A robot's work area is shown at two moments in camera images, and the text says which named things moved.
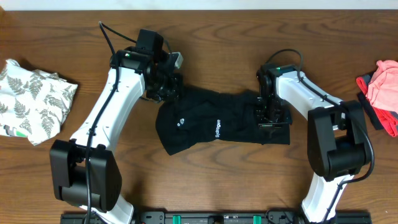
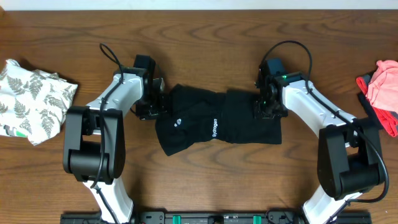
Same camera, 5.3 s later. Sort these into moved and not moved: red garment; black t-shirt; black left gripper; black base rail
Moved: black left gripper
Not moved: black t-shirt; black base rail; red garment
